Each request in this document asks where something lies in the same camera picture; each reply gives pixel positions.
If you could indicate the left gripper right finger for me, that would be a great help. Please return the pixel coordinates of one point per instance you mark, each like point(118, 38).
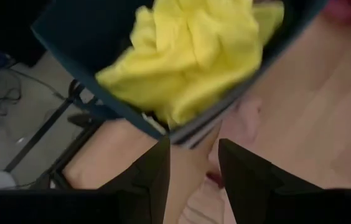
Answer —
point(250, 186)

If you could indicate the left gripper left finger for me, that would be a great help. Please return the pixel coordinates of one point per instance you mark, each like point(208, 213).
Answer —
point(147, 186)

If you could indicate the yellow garment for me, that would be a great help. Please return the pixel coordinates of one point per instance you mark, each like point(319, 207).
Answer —
point(194, 56)

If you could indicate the coral pink garment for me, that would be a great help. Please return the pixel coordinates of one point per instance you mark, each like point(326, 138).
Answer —
point(349, 9)

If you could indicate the navy white striped fabric bin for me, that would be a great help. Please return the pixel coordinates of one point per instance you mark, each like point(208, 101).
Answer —
point(88, 37)

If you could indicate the black table frame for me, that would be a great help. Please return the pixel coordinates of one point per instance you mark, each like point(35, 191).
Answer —
point(76, 93)

